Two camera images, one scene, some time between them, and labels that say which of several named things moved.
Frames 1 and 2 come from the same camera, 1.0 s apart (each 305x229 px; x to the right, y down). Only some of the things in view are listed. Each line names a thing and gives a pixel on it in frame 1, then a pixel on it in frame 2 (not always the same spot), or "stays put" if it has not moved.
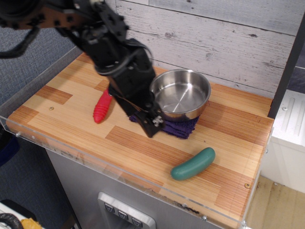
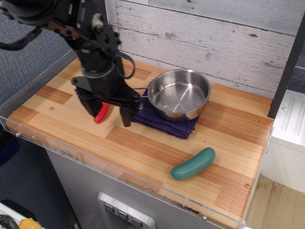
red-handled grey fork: x=102 y=107 stays put
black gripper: x=132 y=79 -> x=104 y=79
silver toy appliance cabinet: x=83 y=183 stays put
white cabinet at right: x=284 y=159 stays put
